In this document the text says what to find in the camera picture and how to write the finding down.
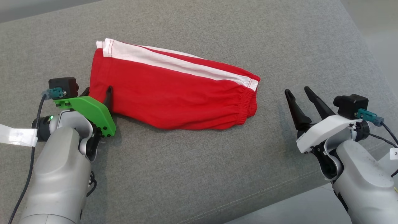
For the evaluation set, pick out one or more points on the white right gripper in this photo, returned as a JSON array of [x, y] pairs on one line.
[[326, 130]]

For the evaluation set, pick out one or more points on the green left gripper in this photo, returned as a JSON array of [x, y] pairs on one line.
[[90, 112]]

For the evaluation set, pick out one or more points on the red shorts with white stripe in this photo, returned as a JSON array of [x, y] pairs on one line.
[[174, 99]]

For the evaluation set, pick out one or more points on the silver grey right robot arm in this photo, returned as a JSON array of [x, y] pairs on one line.
[[363, 186]]

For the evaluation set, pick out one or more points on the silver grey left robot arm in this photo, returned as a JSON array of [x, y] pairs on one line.
[[59, 174]]

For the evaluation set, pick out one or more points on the white tape strip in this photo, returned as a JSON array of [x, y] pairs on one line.
[[18, 135]]

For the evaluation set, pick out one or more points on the grey fabric sofa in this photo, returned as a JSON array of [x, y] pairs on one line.
[[199, 171]]

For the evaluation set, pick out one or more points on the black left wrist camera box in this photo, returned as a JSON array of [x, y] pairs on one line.
[[67, 85]]

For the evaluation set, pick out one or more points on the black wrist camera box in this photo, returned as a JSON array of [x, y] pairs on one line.
[[67, 85], [351, 104]]

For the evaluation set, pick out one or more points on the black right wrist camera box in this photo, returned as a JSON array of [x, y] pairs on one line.
[[351, 104]]

